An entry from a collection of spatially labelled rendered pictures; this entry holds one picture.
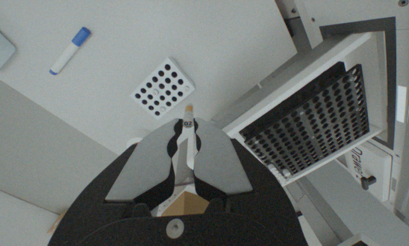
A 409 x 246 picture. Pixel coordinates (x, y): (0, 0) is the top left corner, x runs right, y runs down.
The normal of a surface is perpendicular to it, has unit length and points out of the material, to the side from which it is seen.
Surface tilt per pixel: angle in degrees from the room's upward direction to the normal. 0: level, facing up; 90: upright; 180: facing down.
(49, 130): 0
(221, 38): 0
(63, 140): 0
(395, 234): 90
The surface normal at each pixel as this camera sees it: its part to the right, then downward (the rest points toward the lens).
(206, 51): 0.07, 0.51
